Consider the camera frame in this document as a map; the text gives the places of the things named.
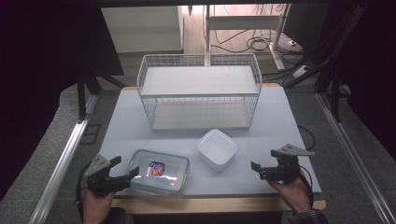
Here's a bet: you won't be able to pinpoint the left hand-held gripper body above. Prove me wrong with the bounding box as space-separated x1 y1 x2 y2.
83 153 132 198

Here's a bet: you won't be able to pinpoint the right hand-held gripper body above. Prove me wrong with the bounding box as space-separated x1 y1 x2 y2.
259 143 316 184

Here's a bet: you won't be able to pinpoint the clear lidded food container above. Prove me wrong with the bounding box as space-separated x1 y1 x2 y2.
125 148 191 196

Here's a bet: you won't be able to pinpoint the white square bowl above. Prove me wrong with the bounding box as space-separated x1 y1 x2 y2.
196 128 239 173

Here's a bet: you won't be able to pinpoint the white two-tier wire rack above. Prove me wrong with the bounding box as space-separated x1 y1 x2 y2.
136 53 263 132

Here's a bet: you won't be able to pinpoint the person's left hand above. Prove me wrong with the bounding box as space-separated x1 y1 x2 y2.
81 189 117 224

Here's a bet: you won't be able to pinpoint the person's right hand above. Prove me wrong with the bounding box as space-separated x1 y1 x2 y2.
267 174 312 216

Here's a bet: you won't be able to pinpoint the black metal stand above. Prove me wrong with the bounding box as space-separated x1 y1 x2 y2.
76 66 127 122
312 55 344 123

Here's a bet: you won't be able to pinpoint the white power strip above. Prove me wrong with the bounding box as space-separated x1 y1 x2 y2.
292 64 311 79

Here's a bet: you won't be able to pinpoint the black curtain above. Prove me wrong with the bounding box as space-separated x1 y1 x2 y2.
0 0 106 200
340 0 396 154

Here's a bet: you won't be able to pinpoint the white cabinet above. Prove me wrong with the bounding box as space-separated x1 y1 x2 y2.
101 6 185 54

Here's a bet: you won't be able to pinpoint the left hand-held gripper cable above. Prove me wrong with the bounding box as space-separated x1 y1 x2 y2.
74 164 92 206

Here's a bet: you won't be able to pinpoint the hand-held gripper cable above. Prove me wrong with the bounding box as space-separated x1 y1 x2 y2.
298 164 316 207
74 164 92 206

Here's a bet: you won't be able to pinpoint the right hand-held gripper cable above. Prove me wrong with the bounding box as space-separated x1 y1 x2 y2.
298 164 316 207

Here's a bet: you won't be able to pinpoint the black cable beside table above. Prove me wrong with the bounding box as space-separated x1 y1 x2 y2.
297 124 317 151

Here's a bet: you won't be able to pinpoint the aluminium rail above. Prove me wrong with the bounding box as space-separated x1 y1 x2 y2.
29 92 99 224
316 92 396 224

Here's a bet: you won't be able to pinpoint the black floor cables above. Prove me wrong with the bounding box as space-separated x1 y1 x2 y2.
211 29 301 54

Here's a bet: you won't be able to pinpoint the white desk frame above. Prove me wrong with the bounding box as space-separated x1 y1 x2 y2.
204 4 292 72

